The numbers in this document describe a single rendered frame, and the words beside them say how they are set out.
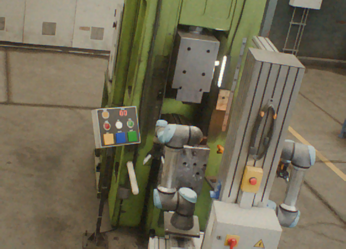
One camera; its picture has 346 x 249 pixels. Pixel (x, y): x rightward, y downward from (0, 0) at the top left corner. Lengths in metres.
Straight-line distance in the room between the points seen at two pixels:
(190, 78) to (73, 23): 5.36
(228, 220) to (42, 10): 6.83
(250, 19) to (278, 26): 6.91
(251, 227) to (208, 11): 1.89
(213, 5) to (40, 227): 2.28
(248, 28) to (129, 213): 1.85
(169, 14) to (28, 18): 5.30
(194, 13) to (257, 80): 1.52
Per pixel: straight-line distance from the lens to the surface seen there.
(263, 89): 2.71
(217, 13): 4.16
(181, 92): 4.12
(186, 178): 4.39
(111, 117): 3.96
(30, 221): 4.75
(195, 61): 4.06
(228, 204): 2.94
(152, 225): 4.58
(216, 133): 4.48
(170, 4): 4.06
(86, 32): 9.31
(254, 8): 4.23
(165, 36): 4.11
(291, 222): 3.46
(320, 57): 11.86
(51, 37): 9.27
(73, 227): 4.71
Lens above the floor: 2.66
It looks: 22 degrees down
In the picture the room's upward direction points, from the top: 11 degrees clockwise
